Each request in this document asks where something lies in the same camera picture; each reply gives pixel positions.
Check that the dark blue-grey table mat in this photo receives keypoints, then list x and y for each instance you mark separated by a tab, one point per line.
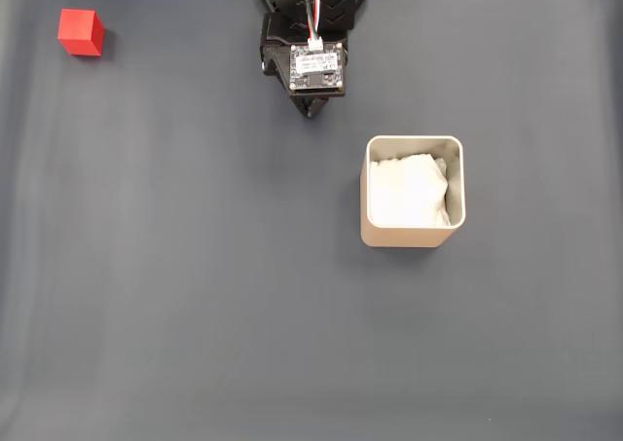
194	266

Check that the beige metal square box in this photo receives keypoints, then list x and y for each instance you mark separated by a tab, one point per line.
409	236

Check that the bare camera circuit board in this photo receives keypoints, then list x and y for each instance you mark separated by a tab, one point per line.
316	68

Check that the red cube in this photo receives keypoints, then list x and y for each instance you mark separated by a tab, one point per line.
78	29

